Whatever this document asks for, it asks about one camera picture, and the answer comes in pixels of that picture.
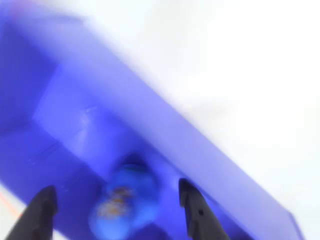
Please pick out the orange tape strip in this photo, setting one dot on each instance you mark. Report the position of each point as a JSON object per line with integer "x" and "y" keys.
{"x": 10, "y": 207}

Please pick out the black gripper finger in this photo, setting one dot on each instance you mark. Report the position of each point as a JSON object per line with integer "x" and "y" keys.
{"x": 35, "y": 217}
{"x": 202, "y": 215}

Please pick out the blue toy duck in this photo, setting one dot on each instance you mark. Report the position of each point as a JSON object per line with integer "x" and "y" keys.
{"x": 127, "y": 202}

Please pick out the blue plastic box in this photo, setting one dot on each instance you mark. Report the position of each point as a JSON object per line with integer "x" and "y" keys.
{"x": 105, "y": 100}

